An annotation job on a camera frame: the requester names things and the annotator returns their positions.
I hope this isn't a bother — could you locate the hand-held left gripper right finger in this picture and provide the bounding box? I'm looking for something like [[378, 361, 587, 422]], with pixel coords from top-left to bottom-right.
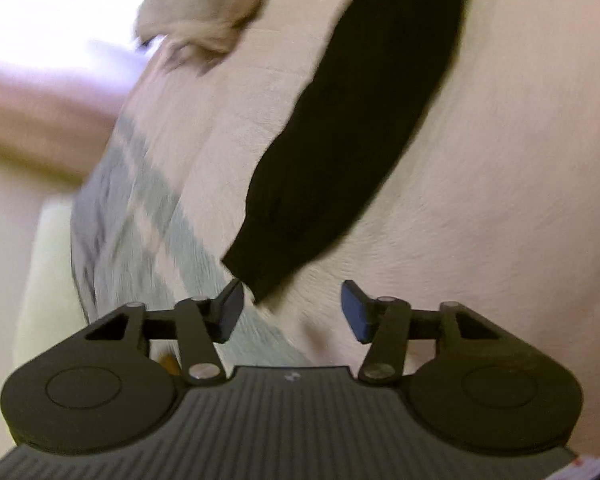
[[341, 280, 507, 386]]

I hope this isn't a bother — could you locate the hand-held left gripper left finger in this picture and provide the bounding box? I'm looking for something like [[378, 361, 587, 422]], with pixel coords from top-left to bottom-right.
[[82, 279, 245, 387]]

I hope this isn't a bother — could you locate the black garment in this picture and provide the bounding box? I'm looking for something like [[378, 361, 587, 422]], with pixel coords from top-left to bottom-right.
[[221, 0, 473, 306]]

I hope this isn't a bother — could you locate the pale green towel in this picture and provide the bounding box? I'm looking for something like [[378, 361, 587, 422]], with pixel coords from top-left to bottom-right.
[[12, 195, 88, 361]]

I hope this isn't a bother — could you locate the beige fluffy cloth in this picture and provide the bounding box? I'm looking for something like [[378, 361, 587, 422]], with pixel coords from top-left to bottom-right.
[[134, 0, 303, 70]]

